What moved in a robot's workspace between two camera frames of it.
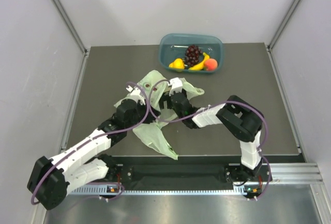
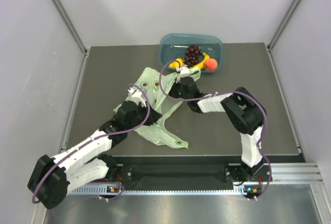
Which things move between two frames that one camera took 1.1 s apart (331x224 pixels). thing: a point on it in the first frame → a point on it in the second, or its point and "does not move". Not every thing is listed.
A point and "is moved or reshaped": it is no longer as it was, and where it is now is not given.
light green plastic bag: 152,87 is moved or reshaped
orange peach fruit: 211,64 does not move
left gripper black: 149,118 does not move
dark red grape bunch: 192,54 does not move
